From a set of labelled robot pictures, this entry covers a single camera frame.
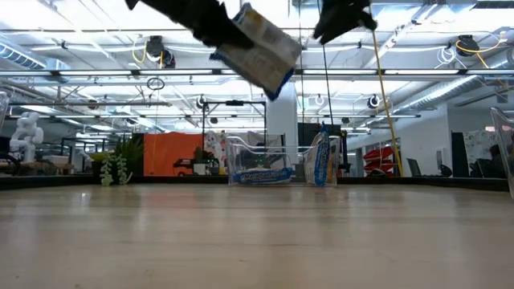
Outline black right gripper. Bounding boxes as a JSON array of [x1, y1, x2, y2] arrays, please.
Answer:
[[313, 0, 378, 45]]

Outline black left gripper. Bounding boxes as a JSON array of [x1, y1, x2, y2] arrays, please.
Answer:
[[124, 0, 255, 50]]

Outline long ceiling light bar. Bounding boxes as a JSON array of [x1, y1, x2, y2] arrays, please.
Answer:
[[0, 68, 514, 77]]

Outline white square pillar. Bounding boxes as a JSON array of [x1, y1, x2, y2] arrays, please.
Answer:
[[267, 82, 299, 169]]

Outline black monitor panel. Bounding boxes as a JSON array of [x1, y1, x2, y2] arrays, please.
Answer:
[[297, 122, 347, 177]]

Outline clear plastic bin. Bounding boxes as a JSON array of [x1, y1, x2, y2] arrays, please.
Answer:
[[224, 134, 342, 188], [0, 91, 10, 132], [489, 106, 514, 200]]

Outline red-orange partition panel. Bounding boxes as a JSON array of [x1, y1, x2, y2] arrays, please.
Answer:
[[143, 132, 205, 177]]

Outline red stacked bins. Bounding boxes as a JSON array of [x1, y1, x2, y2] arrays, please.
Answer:
[[363, 145, 397, 177]]

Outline green leafy plant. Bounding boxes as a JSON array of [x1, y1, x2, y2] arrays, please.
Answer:
[[114, 136, 145, 176]]

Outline black office chair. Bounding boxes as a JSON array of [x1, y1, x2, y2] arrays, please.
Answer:
[[405, 157, 454, 178]]

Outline narrow black panel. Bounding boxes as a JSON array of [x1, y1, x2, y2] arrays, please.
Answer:
[[451, 131, 467, 179]]

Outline trailing succulent plant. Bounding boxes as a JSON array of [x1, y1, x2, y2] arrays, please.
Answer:
[[99, 153, 133, 187]]

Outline patterned white screen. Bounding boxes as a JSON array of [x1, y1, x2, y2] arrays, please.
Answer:
[[463, 128, 507, 181]]

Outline black ceiling cable reel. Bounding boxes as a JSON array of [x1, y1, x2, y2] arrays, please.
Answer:
[[455, 35, 479, 57], [145, 35, 177, 69]]

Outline black hanging cable loop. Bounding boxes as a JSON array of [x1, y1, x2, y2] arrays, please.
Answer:
[[146, 77, 166, 92]]

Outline yellow hanging cable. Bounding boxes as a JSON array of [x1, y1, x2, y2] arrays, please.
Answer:
[[371, 27, 404, 177]]

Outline silver ceiling duct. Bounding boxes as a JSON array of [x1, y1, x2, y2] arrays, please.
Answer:
[[391, 75, 489, 116], [0, 42, 71, 83]]

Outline black table frame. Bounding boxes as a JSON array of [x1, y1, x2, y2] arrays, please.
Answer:
[[0, 174, 511, 192]]

